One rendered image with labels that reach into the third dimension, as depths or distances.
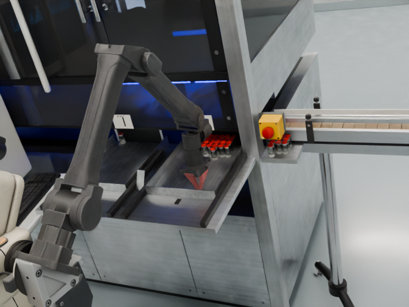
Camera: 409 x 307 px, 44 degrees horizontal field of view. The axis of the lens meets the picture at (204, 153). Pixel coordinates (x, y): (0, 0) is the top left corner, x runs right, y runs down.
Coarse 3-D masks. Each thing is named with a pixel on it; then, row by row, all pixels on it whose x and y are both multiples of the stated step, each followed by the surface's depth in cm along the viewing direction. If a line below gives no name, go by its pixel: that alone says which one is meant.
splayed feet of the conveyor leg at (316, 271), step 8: (320, 264) 241; (320, 272) 248; (328, 272) 231; (328, 280) 229; (344, 280) 224; (336, 288) 221; (344, 288) 221; (336, 296) 223; (344, 296) 218; (344, 304) 216; (352, 304) 215
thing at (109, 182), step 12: (108, 144) 212; (120, 144) 213; (132, 144) 210; (144, 144) 208; (156, 144) 206; (108, 156) 206; (120, 156) 204; (132, 156) 202; (144, 156) 200; (108, 168) 197; (120, 168) 195; (132, 168) 193; (108, 180) 189; (120, 180) 187; (132, 180) 182
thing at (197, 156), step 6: (186, 150) 160; (192, 150) 159; (198, 150) 160; (186, 156) 161; (192, 156) 160; (198, 156) 160; (186, 162) 162; (192, 162) 160; (198, 162) 161; (204, 162) 163; (180, 168) 161; (186, 168) 160; (192, 168) 160; (198, 168) 159
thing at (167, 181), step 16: (176, 160) 192; (224, 160) 185; (160, 176) 183; (176, 176) 182; (208, 176) 178; (224, 176) 171; (160, 192) 173; (176, 192) 171; (192, 192) 168; (208, 192) 165
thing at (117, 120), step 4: (116, 116) 198; (120, 116) 197; (124, 116) 196; (128, 116) 195; (116, 120) 199; (120, 120) 198; (124, 120) 197; (128, 120) 196; (116, 124) 200; (120, 124) 199; (128, 124) 198; (132, 124) 197; (116, 128) 201; (120, 128) 200; (124, 128) 199; (128, 128) 198; (132, 128) 198
